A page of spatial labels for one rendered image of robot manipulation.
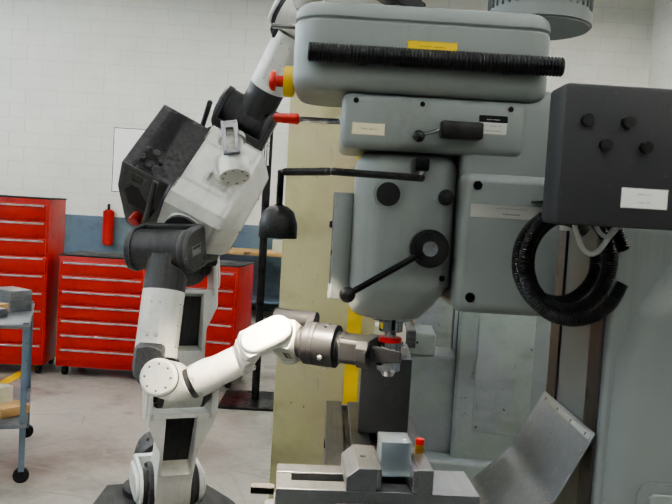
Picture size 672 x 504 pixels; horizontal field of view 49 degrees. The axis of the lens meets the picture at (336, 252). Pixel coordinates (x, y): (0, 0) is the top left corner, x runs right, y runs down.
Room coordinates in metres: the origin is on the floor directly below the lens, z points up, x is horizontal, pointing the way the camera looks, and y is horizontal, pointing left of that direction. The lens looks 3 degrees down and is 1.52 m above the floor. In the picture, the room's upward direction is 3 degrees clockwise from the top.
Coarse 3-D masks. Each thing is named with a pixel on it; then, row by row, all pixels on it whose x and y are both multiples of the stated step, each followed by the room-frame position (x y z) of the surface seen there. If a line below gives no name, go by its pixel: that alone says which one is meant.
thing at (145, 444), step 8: (144, 440) 2.34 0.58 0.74; (152, 440) 2.31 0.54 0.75; (136, 448) 2.34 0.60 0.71; (144, 448) 2.28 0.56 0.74; (152, 448) 2.27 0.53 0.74; (128, 480) 2.38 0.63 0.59; (104, 488) 2.36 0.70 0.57; (112, 488) 2.36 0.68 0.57; (120, 488) 2.36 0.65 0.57; (128, 488) 2.32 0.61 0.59; (208, 488) 2.41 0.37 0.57; (104, 496) 2.29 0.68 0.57; (112, 496) 2.30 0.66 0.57; (120, 496) 2.30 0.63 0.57; (128, 496) 2.28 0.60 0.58; (208, 496) 2.34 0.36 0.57; (216, 496) 2.35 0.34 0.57; (224, 496) 2.35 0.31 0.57
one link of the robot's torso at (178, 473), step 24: (144, 408) 1.97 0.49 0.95; (168, 408) 2.06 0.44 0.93; (192, 408) 2.07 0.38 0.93; (216, 408) 2.04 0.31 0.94; (168, 432) 2.03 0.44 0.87; (192, 432) 2.06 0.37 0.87; (168, 456) 2.08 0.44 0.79; (192, 456) 2.04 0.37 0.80; (144, 480) 2.07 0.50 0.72; (168, 480) 2.05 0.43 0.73; (192, 480) 2.10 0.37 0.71
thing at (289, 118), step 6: (276, 114) 1.57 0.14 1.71; (282, 114) 1.57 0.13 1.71; (288, 114) 1.57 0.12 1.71; (294, 114) 1.57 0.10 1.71; (276, 120) 1.57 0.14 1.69; (282, 120) 1.57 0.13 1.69; (288, 120) 1.57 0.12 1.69; (294, 120) 1.57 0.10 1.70; (300, 120) 1.57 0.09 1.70; (306, 120) 1.57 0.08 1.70; (312, 120) 1.57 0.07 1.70; (318, 120) 1.57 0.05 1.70; (324, 120) 1.57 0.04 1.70; (330, 120) 1.57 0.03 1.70; (336, 120) 1.57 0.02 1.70
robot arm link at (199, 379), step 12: (228, 348) 1.54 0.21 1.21; (204, 360) 1.53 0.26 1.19; (216, 360) 1.52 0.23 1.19; (228, 360) 1.51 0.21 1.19; (180, 372) 1.52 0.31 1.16; (192, 372) 1.51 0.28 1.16; (204, 372) 1.51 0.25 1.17; (216, 372) 1.51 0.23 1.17; (228, 372) 1.51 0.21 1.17; (240, 372) 1.52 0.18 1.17; (180, 384) 1.50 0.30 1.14; (192, 384) 1.50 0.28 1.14; (204, 384) 1.51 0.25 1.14; (216, 384) 1.52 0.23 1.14; (168, 396) 1.50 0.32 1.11; (180, 396) 1.51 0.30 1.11; (192, 396) 1.52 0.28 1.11
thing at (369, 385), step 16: (368, 368) 1.77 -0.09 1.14; (400, 368) 1.76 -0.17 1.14; (368, 384) 1.77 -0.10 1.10; (384, 384) 1.76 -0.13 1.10; (400, 384) 1.76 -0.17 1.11; (368, 400) 1.77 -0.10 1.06; (384, 400) 1.76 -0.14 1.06; (400, 400) 1.76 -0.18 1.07; (368, 416) 1.77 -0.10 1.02; (384, 416) 1.76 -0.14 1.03; (400, 416) 1.76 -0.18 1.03; (368, 432) 1.77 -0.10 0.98
